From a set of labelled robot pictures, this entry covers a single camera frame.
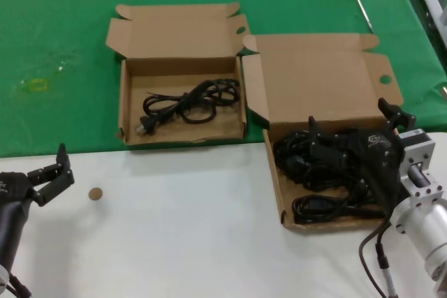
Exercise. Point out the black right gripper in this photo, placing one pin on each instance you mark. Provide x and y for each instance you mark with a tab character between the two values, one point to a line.
373	158

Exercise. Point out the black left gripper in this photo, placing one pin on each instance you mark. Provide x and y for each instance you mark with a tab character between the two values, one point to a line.
14	186

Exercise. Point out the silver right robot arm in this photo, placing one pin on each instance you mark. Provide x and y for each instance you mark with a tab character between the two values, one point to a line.
426	221

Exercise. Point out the open cardboard box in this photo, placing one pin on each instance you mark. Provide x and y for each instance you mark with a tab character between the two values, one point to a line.
181	36
314	78

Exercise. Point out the round brown cardboard disc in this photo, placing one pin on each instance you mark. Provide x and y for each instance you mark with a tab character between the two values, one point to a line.
95	193

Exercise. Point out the small grey object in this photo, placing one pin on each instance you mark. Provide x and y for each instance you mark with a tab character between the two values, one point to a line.
444	90

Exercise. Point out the grey metal profile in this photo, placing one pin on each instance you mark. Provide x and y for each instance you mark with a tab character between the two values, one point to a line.
433	5

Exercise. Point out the green tablecloth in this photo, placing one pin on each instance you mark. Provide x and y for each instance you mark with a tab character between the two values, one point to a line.
52	15

